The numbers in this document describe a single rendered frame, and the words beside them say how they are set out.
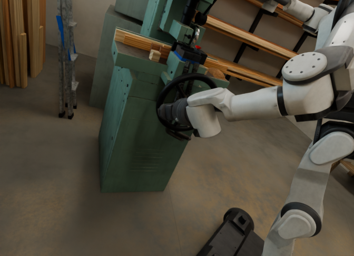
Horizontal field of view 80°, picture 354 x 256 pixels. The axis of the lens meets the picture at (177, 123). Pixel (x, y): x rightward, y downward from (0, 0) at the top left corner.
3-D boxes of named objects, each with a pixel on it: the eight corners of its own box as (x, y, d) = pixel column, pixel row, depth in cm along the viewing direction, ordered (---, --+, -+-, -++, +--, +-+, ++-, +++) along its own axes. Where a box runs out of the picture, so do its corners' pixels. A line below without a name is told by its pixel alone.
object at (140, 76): (136, 79, 96) (139, 71, 94) (130, 62, 112) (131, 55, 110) (208, 95, 114) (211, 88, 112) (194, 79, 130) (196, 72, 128)
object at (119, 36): (114, 40, 99) (116, 29, 97) (114, 38, 101) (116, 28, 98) (215, 69, 126) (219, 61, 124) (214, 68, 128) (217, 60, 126)
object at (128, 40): (123, 43, 100) (125, 35, 98) (122, 42, 101) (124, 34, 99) (225, 73, 128) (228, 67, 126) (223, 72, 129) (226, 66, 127)
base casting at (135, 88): (126, 96, 99) (131, 78, 95) (116, 55, 142) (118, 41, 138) (205, 109, 119) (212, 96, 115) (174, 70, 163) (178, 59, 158)
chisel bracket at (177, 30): (175, 42, 103) (181, 25, 99) (167, 35, 114) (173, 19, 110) (188, 47, 106) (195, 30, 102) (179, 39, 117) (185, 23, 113)
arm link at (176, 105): (159, 126, 75) (173, 131, 65) (156, 100, 74) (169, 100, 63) (189, 120, 81) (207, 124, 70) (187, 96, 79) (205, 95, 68)
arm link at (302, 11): (294, -5, 106) (323, 11, 110) (281, 16, 111) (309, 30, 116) (305, -3, 97) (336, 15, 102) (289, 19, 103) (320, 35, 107)
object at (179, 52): (180, 60, 88) (185, 47, 85) (173, 51, 96) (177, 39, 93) (206, 68, 94) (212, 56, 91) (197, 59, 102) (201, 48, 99)
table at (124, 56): (115, 74, 82) (119, 60, 79) (110, 49, 105) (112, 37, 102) (234, 100, 109) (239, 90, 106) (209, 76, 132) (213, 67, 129)
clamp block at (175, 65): (170, 80, 91) (178, 60, 86) (163, 68, 101) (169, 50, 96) (199, 87, 97) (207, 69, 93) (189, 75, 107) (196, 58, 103)
